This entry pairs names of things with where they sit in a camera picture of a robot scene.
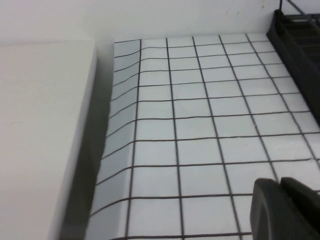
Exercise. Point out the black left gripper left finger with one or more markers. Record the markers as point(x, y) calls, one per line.
point(265, 212)

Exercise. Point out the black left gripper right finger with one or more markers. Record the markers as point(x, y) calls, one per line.
point(302, 215)

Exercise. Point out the white black-grid tablecloth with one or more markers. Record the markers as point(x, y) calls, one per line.
point(200, 130)

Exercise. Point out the white rectangular block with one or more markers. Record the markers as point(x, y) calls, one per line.
point(37, 125)

